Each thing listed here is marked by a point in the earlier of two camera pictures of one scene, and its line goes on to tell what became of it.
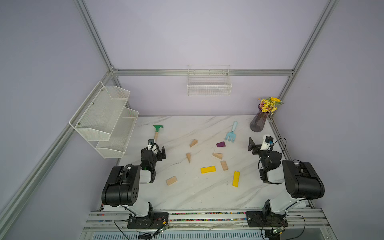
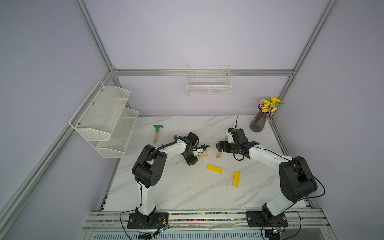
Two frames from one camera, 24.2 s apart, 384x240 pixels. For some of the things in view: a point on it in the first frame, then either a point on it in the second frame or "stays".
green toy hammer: x=157 y=127 stays
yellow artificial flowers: x=269 y=104 stays
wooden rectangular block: x=171 y=180 -> x=203 y=155
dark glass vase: x=257 y=123 stays
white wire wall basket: x=209 y=80 stays
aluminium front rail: x=302 y=224 stays
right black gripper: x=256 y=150 -> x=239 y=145
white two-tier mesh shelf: x=104 y=120 stays
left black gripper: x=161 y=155 -> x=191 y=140
